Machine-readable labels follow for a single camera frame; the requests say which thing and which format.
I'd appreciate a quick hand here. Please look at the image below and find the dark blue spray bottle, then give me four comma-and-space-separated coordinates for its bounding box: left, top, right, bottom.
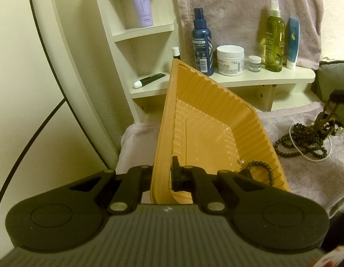
192, 8, 214, 77

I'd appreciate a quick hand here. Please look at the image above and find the small dark bead bracelet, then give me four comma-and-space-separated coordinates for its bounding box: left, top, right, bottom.
245, 160, 276, 186

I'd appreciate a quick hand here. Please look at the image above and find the mauve towel on headboard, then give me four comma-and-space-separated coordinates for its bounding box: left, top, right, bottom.
177, 0, 324, 70

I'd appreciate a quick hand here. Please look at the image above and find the grey velvet pillow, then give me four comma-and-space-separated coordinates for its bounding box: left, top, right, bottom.
311, 60, 344, 106

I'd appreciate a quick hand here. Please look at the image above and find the black white-capped tube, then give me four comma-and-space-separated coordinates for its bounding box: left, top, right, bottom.
133, 73, 166, 89

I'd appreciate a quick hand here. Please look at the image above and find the cream corner shelf unit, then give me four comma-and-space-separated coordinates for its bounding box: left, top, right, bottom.
91, 0, 323, 123

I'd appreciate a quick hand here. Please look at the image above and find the mauve fleece mat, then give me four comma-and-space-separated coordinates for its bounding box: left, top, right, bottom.
115, 101, 344, 218

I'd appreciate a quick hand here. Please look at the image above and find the white pearl chain necklace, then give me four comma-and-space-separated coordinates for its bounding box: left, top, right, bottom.
288, 125, 334, 163

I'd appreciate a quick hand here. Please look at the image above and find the orange plastic tray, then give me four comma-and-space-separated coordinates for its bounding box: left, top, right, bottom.
150, 59, 290, 204

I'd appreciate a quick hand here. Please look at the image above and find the green olive spray bottle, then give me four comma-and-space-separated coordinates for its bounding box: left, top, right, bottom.
265, 0, 285, 72

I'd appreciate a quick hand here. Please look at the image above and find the blue white cream tube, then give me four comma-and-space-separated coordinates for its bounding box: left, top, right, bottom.
286, 17, 300, 70

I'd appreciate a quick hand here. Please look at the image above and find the white cream jar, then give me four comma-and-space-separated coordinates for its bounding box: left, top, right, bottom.
217, 45, 244, 77

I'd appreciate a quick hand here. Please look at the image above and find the small green label jar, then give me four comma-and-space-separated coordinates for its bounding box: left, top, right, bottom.
248, 55, 262, 72

